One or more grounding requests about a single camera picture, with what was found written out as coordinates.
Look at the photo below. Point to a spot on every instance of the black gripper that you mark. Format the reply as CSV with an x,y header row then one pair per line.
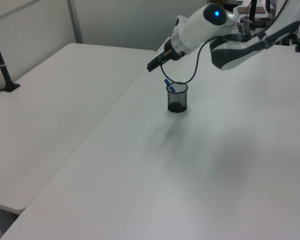
x,y
173,50

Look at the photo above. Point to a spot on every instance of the blue and white marker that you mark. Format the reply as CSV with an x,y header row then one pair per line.
x,y
170,86

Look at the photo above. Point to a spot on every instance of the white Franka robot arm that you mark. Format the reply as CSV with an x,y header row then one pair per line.
x,y
202,27

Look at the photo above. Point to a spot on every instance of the black mesh pen cup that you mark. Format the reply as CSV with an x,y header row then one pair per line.
x,y
177,99

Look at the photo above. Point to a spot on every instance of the brown board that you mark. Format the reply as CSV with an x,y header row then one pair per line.
x,y
245,10

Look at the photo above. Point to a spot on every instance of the thin black pole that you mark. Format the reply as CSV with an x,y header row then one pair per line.
x,y
253,8

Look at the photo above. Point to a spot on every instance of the grey aluminium partition post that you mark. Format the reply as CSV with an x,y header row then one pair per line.
x,y
75,21

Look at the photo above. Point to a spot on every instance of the black camera stand flat base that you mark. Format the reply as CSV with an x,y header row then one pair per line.
x,y
1,65

